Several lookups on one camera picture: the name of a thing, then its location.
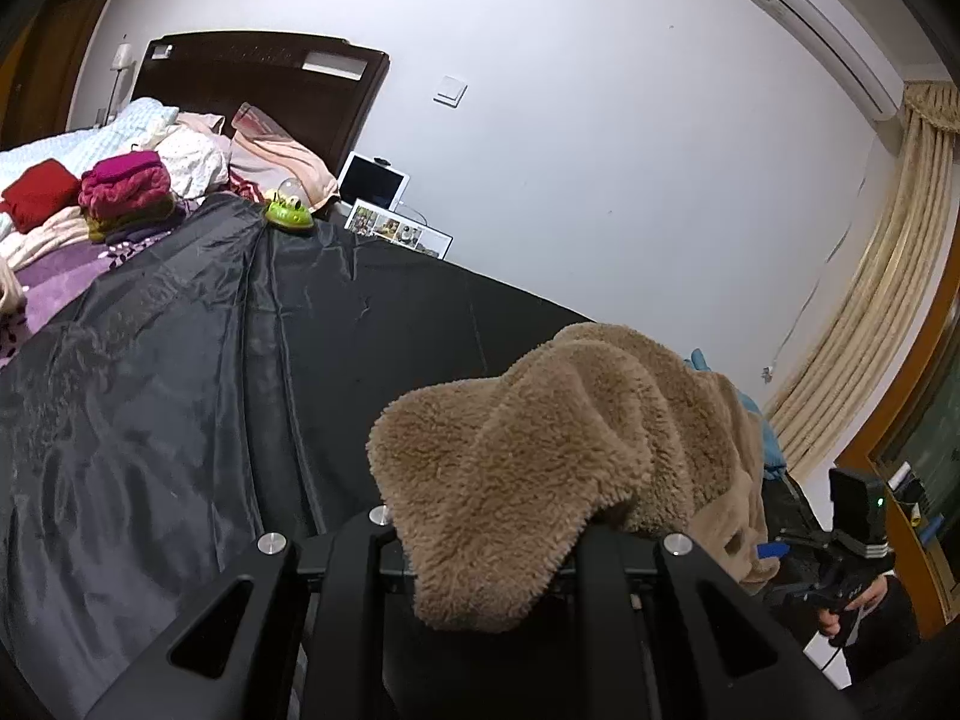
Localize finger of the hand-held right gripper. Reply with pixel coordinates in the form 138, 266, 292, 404
756, 529, 833, 567

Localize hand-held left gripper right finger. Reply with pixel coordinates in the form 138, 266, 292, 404
559, 525, 863, 720

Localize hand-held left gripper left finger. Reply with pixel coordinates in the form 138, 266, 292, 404
82, 506, 421, 720

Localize teal fleece garment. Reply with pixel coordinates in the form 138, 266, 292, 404
686, 349, 787, 481

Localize brown fleece garment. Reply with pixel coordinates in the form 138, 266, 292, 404
366, 322, 785, 635

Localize person's right forearm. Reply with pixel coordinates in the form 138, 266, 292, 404
844, 570, 925, 683

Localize magenta clothes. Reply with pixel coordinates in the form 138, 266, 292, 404
79, 151, 175, 220

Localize person's right hand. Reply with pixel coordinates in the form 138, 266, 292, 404
817, 576, 887, 638

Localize beige curtain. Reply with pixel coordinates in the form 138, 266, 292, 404
765, 82, 960, 481

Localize black cover cloth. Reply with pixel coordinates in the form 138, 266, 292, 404
0, 191, 826, 720

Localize green toy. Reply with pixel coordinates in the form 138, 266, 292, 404
262, 178, 316, 235

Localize white tablet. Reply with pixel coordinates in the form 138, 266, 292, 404
337, 151, 411, 209

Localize bed with purple sheet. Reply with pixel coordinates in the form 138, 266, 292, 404
0, 97, 346, 368

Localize pink blanket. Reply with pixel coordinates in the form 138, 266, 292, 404
229, 101, 342, 215

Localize cream cloth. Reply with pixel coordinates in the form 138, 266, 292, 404
0, 206, 95, 312

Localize red folded cloth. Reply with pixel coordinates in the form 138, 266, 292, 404
1, 159, 82, 233

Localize white air conditioner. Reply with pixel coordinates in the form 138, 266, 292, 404
735, 0, 905, 121

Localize dark wooden headboard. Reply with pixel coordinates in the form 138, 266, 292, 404
131, 31, 391, 181

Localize light blue blanket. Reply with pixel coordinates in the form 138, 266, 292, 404
0, 97, 181, 188

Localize wooden wardrobe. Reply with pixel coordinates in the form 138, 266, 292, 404
0, 0, 121, 151

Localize wooden door frame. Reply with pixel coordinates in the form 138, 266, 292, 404
836, 270, 960, 638

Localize air conditioner cable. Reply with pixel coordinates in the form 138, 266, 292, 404
763, 165, 871, 383

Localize photo collage frame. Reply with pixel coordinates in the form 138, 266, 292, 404
345, 199, 455, 261

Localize white wall lamp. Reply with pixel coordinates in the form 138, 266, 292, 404
96, 41, 136, 125

